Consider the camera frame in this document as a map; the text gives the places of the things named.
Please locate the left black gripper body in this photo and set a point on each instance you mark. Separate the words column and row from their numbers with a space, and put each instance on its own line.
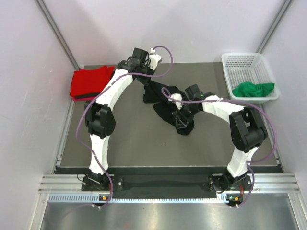
column 146, row 70

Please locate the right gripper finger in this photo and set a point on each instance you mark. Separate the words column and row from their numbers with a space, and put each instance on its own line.
column 186, row 123
column 179, row 124

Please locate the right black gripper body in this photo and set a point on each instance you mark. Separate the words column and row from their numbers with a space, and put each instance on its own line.
column 188, row 111

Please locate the black t shirt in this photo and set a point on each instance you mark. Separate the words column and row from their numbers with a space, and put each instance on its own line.
column 161, row 105

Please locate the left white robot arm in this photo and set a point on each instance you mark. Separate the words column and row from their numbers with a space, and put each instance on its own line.
column 99, row 118

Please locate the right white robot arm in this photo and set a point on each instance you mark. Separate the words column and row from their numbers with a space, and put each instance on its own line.
column 246, row 127

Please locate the folded red t shirt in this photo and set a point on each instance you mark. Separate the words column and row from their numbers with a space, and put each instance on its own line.
column 90, row 82

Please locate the green crumpled t shirt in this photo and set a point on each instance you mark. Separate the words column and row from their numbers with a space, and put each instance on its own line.
column 249, row 89

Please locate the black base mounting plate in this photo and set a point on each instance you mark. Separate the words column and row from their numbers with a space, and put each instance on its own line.
column 172, row 186

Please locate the white plastic basket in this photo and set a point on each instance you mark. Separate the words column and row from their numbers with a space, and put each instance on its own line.
column 240, row 67

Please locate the folded pink t shirt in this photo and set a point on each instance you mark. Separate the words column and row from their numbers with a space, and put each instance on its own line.
column 83, row 98

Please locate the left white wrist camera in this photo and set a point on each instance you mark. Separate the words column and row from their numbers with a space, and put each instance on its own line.
column 154, row 59

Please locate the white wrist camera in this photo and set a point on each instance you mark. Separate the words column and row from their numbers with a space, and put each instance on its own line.
column 176, row 98
column 154, row 59

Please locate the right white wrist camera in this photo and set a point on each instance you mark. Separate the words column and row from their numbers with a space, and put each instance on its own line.
column 176, row 98

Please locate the left aluminium corner post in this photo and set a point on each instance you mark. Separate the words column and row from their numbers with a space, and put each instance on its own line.
column 56, row 31

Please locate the aluminium corner post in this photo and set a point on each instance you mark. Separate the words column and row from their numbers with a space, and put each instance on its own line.
column 286, row 4
column 56, row 31

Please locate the aluminium front rail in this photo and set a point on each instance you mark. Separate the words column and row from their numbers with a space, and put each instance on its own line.
column 260, row 182

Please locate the slotted grey cable duct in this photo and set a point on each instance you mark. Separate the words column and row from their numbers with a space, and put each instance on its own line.
column 100, row 199

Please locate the right aluminium corner post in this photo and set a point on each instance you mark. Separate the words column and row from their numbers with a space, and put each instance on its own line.
column 286, row 4

